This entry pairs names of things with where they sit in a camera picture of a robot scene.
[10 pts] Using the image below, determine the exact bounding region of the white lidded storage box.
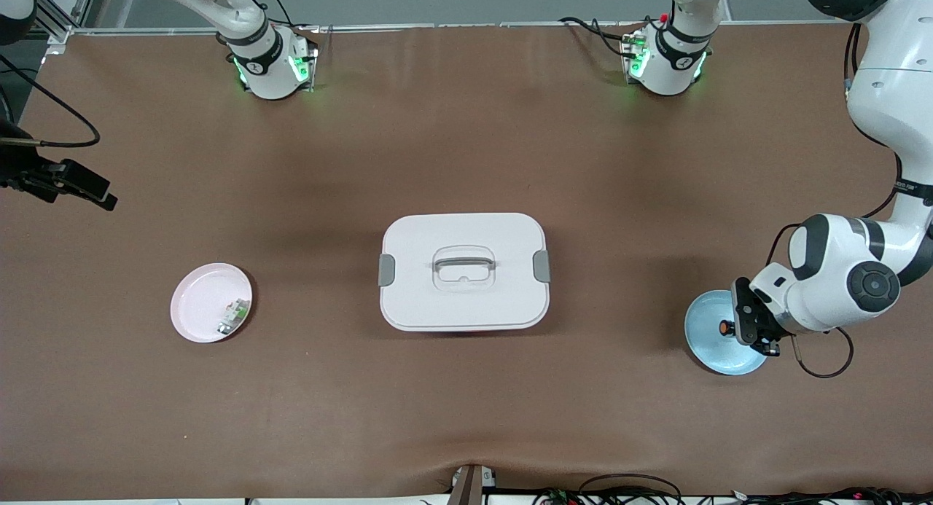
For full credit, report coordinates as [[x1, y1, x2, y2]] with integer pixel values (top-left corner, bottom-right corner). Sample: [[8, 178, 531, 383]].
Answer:
[[378, 213, 552, 333]]

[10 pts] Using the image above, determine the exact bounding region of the light blue round plate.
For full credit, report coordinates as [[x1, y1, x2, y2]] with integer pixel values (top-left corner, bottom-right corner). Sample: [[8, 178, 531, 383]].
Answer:
[[684, 289, 772, 376]]

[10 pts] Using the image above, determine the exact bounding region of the pink round plate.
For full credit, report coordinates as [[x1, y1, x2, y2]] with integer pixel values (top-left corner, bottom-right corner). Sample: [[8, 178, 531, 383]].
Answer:
[[170, 262, 254, 344]]

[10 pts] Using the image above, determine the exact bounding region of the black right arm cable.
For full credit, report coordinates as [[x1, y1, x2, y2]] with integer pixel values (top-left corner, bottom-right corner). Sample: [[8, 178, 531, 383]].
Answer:
[[0, 53, 101, 148]]

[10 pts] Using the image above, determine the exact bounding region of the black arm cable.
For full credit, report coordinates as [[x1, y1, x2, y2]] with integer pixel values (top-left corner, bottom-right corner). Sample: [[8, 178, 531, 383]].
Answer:
[[0, 53, 101, 148], [765, 20, 933, 379]]

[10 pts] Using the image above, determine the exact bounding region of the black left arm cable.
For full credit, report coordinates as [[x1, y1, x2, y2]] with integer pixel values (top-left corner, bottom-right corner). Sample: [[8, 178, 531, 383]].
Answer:
[[765, 20, 933, 379]]

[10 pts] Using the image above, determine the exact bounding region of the aluminium frame profile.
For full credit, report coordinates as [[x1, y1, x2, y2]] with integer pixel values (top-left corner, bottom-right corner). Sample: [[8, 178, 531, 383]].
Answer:
[[33, 0, 99, 47]]

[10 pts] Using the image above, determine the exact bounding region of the black looped cable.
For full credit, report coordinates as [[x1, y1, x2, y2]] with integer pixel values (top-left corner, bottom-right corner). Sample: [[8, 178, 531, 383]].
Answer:
[[578, 474, 684, 505]]

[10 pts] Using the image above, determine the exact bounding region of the black cable bundle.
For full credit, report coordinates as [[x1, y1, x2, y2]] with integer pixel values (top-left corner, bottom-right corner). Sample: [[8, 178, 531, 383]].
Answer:
[[729, 487, 933, 505]]

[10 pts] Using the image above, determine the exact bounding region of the green and white switch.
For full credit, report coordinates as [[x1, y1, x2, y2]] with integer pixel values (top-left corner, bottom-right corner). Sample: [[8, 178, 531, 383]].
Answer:
[[217, 298, 252, 337]]

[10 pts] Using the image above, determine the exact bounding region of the black base power cable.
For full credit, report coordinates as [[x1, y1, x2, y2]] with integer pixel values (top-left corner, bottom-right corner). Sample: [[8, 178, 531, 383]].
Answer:
[[559, 15, 635, 60]]

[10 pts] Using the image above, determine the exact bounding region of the brown camera post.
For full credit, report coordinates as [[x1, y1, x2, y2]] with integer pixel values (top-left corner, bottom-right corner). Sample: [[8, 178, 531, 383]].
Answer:
[[446, 463, 498, 505]]

